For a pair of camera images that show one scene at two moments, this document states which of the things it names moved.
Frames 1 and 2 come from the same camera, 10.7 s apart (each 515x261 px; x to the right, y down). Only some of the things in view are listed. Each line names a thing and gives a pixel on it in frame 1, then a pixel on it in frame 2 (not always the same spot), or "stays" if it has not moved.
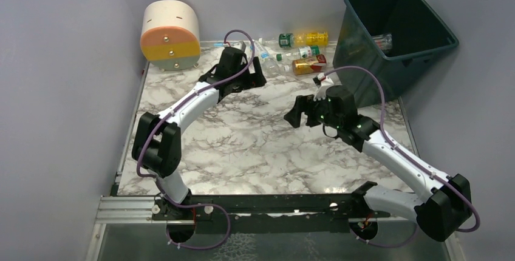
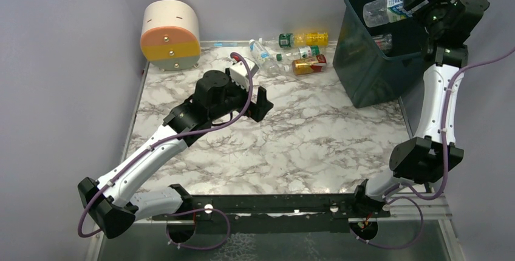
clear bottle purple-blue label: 384,41 stays
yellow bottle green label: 289,40 stays
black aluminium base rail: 248,213 stays
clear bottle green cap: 300,53 stays
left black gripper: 232,79 to 255,101
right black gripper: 307,109 to 413,0
